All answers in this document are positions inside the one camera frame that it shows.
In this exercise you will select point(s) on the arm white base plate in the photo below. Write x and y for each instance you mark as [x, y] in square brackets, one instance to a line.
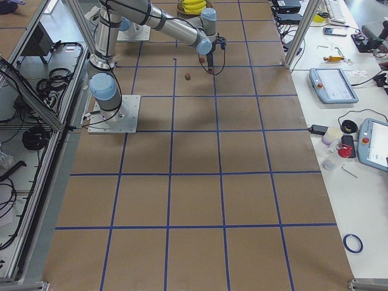
[125, 121]
[143, 36]

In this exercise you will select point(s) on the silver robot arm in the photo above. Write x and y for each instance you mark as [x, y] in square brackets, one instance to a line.
[132, 21]
[130, 28]

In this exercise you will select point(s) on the aluminium frame post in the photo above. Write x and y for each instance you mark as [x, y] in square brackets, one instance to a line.
[301, 31]

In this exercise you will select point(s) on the black power adapter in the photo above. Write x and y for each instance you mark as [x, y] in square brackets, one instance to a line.
[317, 129]

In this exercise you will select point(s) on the near teach pendant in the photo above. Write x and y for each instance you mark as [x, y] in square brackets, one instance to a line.
[372, 144]

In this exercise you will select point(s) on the far teach pendant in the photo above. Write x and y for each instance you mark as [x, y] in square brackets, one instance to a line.
[332, 86]

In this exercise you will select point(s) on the black round dish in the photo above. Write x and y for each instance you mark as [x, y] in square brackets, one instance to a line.
[348, 127]

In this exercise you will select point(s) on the teach pendant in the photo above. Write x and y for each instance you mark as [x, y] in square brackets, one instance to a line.
[372, 144]
[332, 86]

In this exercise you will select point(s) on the red emergency stop button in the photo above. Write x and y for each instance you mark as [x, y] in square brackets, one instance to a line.
[344, 151]

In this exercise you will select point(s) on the black smartphone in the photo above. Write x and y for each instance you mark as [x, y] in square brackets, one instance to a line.
[329, 31]

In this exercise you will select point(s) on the brown wicker basket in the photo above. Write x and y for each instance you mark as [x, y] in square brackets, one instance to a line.
[180, 9]

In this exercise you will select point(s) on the white paper cup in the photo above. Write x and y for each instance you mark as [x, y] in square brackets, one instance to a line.
[331, 135]

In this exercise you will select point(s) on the silver allen key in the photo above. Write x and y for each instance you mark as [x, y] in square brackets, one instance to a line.
[343, 167]

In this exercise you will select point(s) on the black monitor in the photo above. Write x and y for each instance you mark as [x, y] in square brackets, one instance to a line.
[39, 45]

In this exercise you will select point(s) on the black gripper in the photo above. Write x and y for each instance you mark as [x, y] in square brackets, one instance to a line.
[210, 56]

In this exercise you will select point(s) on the yellow banana bunch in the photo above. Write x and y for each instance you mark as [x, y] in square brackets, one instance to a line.
[193, 7]

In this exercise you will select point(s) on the white keyboard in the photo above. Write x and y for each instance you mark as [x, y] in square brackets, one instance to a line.
[334, 10]

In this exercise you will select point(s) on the blue tape roll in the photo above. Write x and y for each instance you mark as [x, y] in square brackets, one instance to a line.
[353, 243]

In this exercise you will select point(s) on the red strawberry green top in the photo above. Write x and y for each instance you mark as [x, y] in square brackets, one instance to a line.
[188, 76]

